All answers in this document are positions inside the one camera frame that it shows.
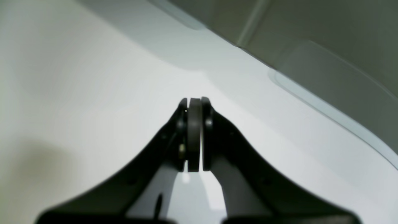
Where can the right grey chair back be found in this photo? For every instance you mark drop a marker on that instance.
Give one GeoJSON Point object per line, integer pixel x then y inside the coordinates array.
{"type": "Point", "coordinates": [233, 20]}

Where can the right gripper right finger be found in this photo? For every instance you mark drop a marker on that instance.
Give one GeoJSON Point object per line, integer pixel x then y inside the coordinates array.
{"type": "Point", "coordinates": [254, 191]}

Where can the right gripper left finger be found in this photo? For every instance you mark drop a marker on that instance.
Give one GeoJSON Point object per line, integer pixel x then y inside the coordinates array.
{"type": "Point", "coordinates": [140, 192]}

